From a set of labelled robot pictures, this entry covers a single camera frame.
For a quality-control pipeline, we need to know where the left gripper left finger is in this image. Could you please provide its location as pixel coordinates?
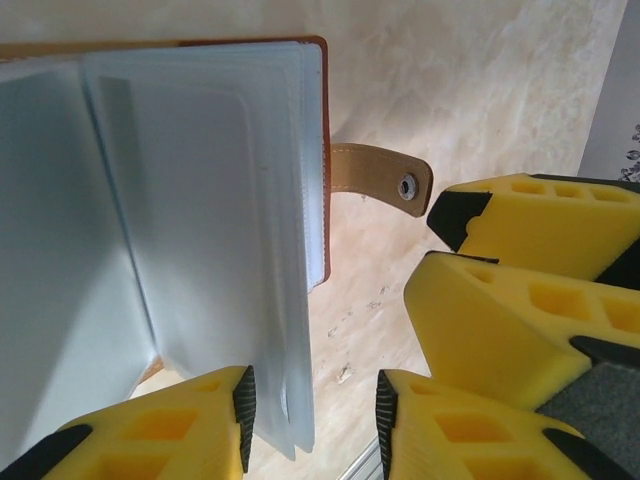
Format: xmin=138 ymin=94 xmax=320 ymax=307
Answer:
xmin=0 ymin=364 xmax=257 ymax=480

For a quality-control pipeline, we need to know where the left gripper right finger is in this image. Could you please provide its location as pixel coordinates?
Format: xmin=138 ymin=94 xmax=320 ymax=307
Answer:
xmin=374 ymin=369 xmax=636 ymax=480

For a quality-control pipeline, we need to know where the brown leather card holder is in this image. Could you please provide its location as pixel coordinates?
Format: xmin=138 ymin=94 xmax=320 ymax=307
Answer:
xmin=0 ymin=33 xmax=435 ymax=464

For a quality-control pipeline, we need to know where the aluminium mounting rail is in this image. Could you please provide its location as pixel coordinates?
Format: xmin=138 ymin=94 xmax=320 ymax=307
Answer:
xmin=339 ymin=439 xmax=387 ymax=480

